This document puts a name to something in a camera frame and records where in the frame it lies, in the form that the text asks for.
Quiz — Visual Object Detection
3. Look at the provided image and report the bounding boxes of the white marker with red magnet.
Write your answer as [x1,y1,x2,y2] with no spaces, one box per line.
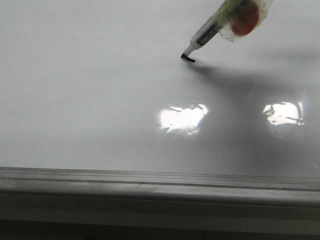
[181,0,273,63]

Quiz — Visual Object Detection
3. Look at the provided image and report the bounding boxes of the white whiteboard with aluminium frame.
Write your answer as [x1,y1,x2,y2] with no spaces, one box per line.
[0,0,320,238]

